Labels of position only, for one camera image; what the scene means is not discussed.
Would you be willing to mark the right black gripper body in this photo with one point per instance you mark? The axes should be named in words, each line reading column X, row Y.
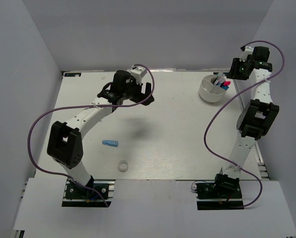
column 238, row 70

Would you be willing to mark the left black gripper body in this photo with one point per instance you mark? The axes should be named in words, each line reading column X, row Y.
column 133, row 91

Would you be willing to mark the black highlighter pink cap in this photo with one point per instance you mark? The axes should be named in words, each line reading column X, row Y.
column 226, row 83

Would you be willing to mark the black highlighter blue cap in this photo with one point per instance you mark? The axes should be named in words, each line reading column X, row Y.
column 225, row 87

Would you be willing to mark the blue pen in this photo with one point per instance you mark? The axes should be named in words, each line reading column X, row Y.
column 220, row 78

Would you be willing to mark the blue correction tape dispenser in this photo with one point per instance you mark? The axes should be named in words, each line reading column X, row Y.
column 112, row 143

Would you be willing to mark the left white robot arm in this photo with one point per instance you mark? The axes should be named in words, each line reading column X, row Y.
column 65, row 141

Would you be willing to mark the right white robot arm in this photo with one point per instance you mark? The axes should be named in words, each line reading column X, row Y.
column 257, row 117

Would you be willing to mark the white round divided container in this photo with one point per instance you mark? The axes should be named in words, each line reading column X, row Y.
column 209, row 92

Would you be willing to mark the white tape roll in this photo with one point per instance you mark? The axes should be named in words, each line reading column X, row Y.
column 123, row 166

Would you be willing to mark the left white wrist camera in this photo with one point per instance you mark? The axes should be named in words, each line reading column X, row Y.
column 138, row 72

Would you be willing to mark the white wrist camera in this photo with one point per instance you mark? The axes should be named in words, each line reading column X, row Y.
column 138, row 72
column 246, row 51

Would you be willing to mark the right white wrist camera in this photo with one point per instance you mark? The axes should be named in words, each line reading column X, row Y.
column 246, row 51

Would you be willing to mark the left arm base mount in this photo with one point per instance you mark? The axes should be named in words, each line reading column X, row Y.
column 77, row 197

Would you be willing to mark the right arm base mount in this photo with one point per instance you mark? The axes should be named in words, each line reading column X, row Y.
column 223, row 193

